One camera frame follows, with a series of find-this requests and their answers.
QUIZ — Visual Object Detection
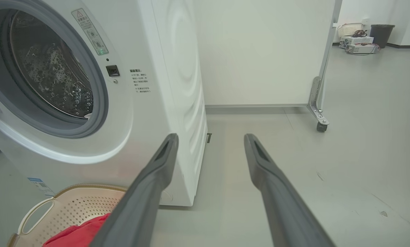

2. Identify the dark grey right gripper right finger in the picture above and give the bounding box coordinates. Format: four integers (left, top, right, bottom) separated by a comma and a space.
243, 133, 336, 247

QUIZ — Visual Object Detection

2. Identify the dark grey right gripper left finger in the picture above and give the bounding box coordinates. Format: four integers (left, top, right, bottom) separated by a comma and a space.
90, 133, 180, 247

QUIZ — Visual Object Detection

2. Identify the red and white garment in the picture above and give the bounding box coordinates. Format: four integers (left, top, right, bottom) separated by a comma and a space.
42, 212, 111, 247

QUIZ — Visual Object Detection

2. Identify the cream perforated laundry basket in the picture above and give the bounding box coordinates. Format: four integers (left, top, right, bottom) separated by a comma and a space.
7, 184, 128, 247

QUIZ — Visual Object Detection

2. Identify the white front-load washing machine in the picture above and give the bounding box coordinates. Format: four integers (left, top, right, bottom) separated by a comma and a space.
0, 0, 212, 207

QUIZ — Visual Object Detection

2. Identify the stainless steel washing machine drum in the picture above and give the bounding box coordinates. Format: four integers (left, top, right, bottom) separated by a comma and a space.
9, 10, 94, 119

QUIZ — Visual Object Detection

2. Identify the white warning label sticker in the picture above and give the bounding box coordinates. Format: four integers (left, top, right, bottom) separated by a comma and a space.
71, 8, 109, 56

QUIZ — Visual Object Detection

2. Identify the white wicker storage basket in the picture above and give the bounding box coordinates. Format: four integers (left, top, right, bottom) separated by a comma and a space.
337, 23, 363, 38

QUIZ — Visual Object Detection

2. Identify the blue energy label sticker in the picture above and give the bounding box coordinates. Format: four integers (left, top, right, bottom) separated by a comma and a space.
27, 177, 55, 197

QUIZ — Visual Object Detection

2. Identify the metal partition leg with caster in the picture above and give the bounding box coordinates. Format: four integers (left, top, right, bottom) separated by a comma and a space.
306, 76, 330, 133

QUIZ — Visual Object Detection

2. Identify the white rolling partition panel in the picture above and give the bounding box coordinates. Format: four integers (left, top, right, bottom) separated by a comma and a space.
191, 0, 343, 109

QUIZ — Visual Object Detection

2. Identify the grey electronics box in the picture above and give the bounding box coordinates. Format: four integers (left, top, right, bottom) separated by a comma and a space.
345, 44, 379, 55

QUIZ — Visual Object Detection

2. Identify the white electronics box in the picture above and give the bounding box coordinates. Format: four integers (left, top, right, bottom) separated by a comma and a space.
339, 36, 375, 47

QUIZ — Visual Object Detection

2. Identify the dark grey trash bin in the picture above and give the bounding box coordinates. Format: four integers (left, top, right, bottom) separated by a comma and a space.
370, 24, 396, 49

